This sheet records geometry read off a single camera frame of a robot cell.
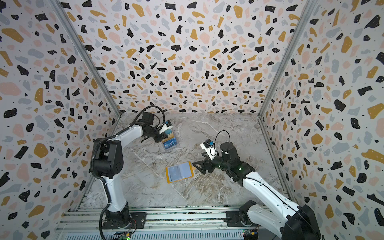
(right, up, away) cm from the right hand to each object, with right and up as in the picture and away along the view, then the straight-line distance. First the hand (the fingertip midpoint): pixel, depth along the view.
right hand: (198, 157), depth 74 cm
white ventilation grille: (-20, -36, -4) cm, 41 cm away
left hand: (-21, +11, +24) cm, 34 cm away
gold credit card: (-19, +9, +26) cm, 34 cm away
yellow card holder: (-12, -12, +16) cm, 24 cm away
